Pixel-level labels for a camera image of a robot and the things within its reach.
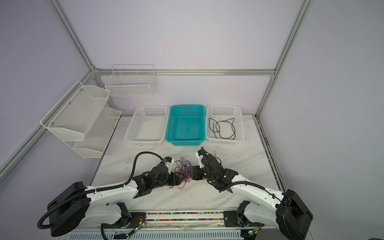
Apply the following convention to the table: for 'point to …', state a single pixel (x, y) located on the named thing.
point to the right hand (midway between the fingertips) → (188, 171)
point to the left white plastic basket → (147, 125)
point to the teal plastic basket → (186, 125)
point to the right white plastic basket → (224, 124)
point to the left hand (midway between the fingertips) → (181, 177)
